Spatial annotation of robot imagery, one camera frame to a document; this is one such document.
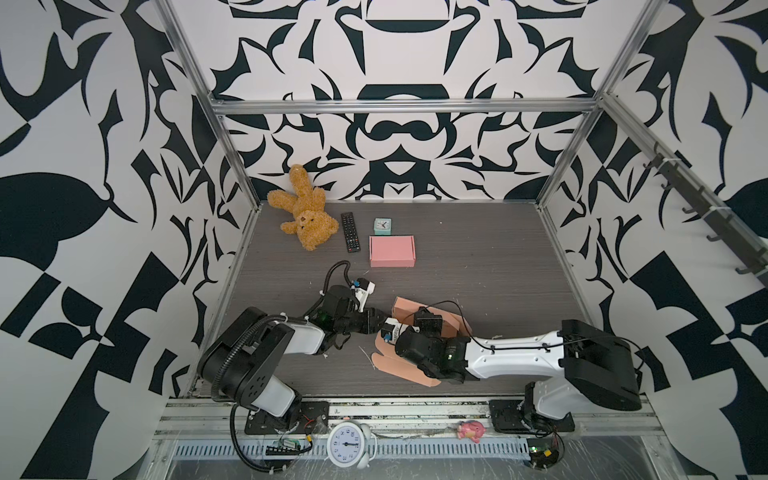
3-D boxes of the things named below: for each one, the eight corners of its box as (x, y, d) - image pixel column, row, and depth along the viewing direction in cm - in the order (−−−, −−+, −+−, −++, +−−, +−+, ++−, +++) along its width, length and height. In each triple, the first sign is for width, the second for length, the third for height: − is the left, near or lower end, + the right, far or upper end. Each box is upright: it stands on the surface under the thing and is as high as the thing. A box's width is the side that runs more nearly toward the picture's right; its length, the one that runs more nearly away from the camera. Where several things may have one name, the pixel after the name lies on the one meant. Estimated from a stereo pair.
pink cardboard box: (369, 267, 104) (368, 260, 101) (370, 242, 111) (369, 235, 107) (415, 267, 104) (416, 260, 101) (413, 242, 111) (414, 235, 107)
